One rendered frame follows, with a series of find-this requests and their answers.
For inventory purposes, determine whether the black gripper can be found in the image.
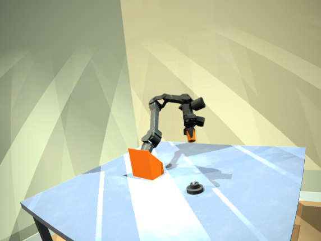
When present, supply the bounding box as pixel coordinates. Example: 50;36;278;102
183;111;196;138

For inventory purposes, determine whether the orange cylinder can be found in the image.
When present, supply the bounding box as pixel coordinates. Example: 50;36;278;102
187;130;196;143

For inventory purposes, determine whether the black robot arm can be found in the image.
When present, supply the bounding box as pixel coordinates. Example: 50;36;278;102
140;93;205;153

